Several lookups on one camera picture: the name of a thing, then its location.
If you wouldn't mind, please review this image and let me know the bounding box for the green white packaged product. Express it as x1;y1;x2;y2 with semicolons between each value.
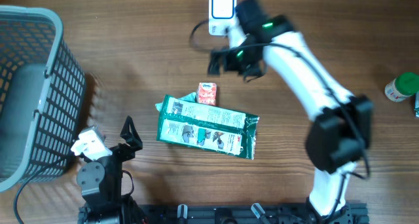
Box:
156;95;259;160

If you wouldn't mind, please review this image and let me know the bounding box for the small green white packet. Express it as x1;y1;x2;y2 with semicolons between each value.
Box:
414;92;419;118

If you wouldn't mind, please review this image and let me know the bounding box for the grey plastic shopping basket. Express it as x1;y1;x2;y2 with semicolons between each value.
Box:
1;5;86;191

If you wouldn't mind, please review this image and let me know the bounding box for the red tissue pack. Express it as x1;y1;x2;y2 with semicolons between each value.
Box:
196;83;217;106

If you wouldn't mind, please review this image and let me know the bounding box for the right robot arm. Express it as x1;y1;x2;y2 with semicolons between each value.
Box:
134;0;373;223

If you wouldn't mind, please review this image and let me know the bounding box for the teal tissue pack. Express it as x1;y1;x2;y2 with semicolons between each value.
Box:
155;92;196;111

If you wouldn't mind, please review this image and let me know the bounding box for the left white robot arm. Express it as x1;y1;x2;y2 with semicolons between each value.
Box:
77;142;148;224

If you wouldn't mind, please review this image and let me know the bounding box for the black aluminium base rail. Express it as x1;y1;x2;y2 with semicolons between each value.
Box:
140;203;370;224

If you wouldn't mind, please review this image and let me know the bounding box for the black camera cable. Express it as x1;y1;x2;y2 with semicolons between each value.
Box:
189;19;371;218
12;155;78;224

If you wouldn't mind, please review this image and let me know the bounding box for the green lid jar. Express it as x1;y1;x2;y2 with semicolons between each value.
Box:
384;72;419;102

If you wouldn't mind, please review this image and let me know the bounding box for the left black camera cable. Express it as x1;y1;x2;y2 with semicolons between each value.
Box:
12;155;78;224

